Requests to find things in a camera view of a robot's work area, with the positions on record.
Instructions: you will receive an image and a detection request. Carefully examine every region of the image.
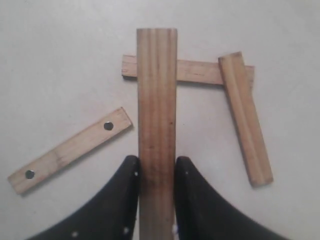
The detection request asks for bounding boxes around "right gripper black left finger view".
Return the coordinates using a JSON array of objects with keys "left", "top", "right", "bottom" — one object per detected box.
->
[{"left": 32, "top": 155, "right": 140, "bottom": 240}]

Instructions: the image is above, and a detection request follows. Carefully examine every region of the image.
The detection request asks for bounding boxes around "horizontal wooden stick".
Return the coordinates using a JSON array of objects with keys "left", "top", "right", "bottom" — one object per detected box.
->
[
  {"left": 121, "top": 54, "right": 256, "bottom": 89},
  {"left": 136, "top": 28, "right": 178, "bottom": 240}
]

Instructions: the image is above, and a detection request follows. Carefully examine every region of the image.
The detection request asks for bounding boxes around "diagonal thin wood strip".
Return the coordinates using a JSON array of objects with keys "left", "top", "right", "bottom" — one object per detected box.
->
[{"left": 218, "top": 51, "right": 274, "bottom": 188}]

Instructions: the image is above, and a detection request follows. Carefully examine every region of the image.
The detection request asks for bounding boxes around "wood strip with two holes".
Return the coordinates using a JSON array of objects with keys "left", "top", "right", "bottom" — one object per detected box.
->
[{"left": 8, "top": 107, "right": 133, "bottom": 194}]

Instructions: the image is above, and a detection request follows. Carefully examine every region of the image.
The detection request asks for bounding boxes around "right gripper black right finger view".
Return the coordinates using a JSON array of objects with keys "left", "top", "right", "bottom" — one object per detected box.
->
[{"left": 174, "top": 156, "right": 284, "bottom": 240}]

